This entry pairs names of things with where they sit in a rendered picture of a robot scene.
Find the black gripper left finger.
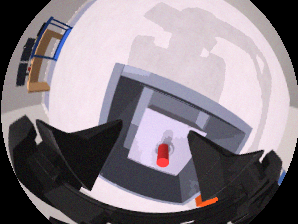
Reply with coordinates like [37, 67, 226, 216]
[36, 119, 122, 192]

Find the red peg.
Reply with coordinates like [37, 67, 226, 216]
[157, 144, 169, 167]

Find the white plate with hole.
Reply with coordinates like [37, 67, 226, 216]
[128, 105, 206, 176]

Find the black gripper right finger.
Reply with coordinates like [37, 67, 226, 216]
[188, 129, 265, 201]

